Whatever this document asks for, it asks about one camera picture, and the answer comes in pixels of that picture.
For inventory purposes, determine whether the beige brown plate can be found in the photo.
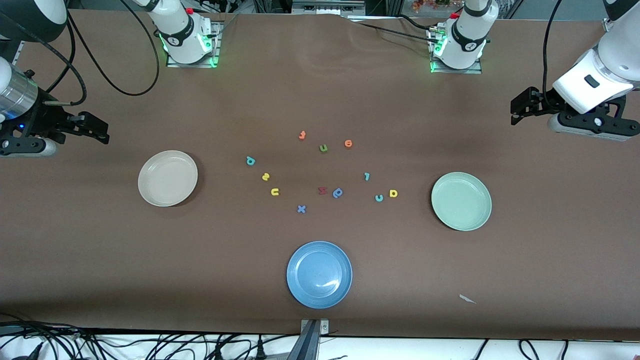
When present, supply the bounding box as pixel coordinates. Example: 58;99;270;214
138;150;199;208

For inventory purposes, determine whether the light green plate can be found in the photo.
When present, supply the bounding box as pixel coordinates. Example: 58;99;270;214
431;172;493;232

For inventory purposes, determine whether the orange dried plant decoration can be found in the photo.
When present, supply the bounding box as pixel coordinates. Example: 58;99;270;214
412;0;463;12

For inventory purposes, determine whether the grey metal equipment box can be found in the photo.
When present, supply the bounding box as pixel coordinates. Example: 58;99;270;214
292;0;366;15

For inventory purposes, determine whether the blue plate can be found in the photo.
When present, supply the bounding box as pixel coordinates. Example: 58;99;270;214
286;241;353;309

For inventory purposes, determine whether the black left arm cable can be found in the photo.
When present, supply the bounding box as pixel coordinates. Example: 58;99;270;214
542;0;563;111

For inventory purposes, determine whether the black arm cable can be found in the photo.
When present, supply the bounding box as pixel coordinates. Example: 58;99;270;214
542;0;563;111
42;0;161;107

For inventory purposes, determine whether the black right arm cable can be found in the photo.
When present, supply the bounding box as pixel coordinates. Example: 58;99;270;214
42;0;161;107

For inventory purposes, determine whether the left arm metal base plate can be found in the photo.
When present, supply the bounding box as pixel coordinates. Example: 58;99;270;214
430;27;483;75

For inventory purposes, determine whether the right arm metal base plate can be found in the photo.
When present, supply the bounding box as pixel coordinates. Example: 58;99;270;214
166;22;222;68

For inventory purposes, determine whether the black base power cable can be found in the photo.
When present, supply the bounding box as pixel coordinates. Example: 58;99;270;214
350;14;441;43

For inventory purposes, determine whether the black floor cable bundle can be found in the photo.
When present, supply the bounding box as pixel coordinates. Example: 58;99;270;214
0;312;108;360

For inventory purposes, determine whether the looped black floor cable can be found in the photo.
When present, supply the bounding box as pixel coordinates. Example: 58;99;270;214
519;339;542;360

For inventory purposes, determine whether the black plug cable bundle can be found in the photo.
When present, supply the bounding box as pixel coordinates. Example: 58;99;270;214
150;334;286;360

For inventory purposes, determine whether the grey metal bracket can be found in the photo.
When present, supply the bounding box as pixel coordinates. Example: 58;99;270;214
300;319;330;335

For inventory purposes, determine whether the black camera stand pole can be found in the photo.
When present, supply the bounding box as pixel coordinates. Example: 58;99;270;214
287;320;321;360

